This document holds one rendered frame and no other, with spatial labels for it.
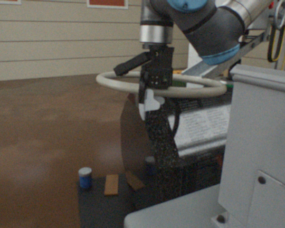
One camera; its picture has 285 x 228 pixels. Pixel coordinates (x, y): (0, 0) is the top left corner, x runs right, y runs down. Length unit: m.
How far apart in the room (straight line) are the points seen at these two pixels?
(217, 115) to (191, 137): 0.21
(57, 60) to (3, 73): 1.44
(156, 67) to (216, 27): 0.20
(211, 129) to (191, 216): 0.75
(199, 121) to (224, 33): 0.63
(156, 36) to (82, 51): 6.66
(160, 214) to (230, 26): 0.42
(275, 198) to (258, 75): 0.14
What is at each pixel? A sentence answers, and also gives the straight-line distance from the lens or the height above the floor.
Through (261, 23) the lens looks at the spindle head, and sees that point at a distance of 1.41.
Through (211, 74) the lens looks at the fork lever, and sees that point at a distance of 1.09.
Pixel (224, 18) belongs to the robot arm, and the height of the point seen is 1.18.
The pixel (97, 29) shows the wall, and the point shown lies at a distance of 7.33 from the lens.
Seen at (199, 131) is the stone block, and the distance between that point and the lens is 1.10.
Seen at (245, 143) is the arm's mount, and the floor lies 1.01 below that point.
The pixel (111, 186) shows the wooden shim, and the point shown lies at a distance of 1.87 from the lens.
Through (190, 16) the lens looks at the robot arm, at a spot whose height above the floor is 1.18.
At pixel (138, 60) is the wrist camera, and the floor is 1.08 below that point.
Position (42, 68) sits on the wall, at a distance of 7.16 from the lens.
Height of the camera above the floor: 1.14
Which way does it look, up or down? 20 degrees down
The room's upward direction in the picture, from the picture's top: straight up
